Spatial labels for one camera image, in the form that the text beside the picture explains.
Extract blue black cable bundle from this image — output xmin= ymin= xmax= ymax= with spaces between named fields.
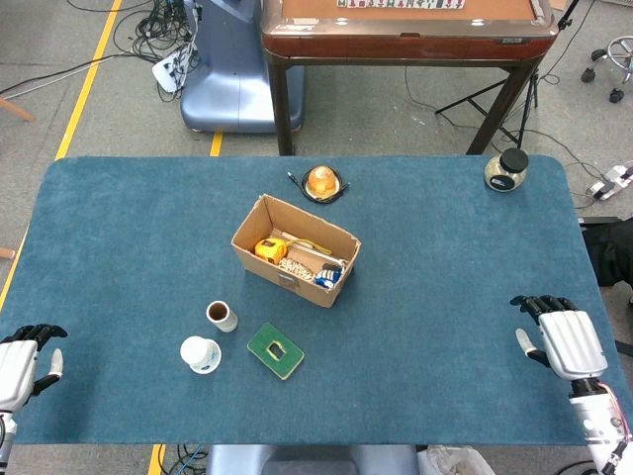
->
xmin=160 ymin=443 xmax=209 ymax=475

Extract open cardboard box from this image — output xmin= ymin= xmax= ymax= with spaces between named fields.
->
xmin=230 ymin=193 xmax=363 ymax=309

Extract black fabric mass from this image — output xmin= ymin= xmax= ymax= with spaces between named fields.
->
xmin=578 ymin=216 xmax=633 ymax=287

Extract orange round bun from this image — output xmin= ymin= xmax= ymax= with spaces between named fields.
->
xmin=306 ymin=165 xmax=340 ymax=200

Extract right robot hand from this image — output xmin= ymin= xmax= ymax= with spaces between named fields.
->
xmin=509 ymin=295 xmax=609 ymax=382

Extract glass jar black lid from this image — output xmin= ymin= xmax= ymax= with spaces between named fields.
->
xmin=483 ymin=147 xmax=530 ymax=192

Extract black cable tangle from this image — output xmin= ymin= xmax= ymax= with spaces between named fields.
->
xmin=113 ymin=0 xmax=199 ymax=65

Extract brown mahjong table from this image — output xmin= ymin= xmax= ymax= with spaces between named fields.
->
xmin=260 ymin=0 xmax=560 ymax=157

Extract printed mahjong tile row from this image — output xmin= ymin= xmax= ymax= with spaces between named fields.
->
xmin=337 ymin=0 xmax=466 ymax=10

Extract yellow tape measure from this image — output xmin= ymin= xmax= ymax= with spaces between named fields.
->
xmin=254 ymin=237 xmax=290 ymax=264

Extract small brown-lined cylinder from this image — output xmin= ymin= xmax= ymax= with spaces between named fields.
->
xmin=205 ymin=300 xmax=238 ymax=334

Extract blue white packet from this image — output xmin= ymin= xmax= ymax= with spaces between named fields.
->
xmin=315 ymin=264 xmax=344 ymax=289

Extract white flowered paper cup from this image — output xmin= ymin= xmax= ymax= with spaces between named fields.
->
xmin=179 ymin=335 xmax=223 ymax=376

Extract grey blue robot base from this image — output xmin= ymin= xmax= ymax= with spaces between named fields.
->
xmin=206 ymin=443 xmax=420 ymax=475

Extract white power strip with plugs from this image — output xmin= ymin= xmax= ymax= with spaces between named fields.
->
xmin=151 ymin=48 xmax=192 ymax=93

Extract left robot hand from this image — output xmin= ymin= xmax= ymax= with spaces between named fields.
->
xmin=0 ymin=324 xmax=68 ymax=412

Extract green yellow sponge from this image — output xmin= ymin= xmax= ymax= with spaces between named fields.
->
xmin=246 ymin=322 xmax=306 ymax=382

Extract blue table mat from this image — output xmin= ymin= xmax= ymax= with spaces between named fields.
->
xmin=0 ymin=155 xmax=625 ymax=446

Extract yellow curved strip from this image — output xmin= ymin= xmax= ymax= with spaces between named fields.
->
xmin=285 ymin=237 xmax=333 ymax=257

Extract black tripod stand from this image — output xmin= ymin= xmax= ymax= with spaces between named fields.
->
xmin=434 ymin=0 xmax=583 ymax=149

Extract chrome wheeled stool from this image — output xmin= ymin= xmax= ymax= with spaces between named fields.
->
xmin=581 ymin=37 xmax=633 ymax=104

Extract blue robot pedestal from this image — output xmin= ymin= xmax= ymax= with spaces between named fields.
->
xmin=180 ymin=0 xmax=306 ymax=134

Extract white red power strip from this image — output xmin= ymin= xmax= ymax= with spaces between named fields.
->
xmin=587 ymin=164 xmax=633 ymax=202

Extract beige wooden pegs pile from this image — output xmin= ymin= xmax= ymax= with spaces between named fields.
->
xmin=277 ymin=256 xmax=317 ymax=283

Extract white plastic bag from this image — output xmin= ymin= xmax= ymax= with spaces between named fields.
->
xmin=417 ymin=444 xmax=496 ymax=475

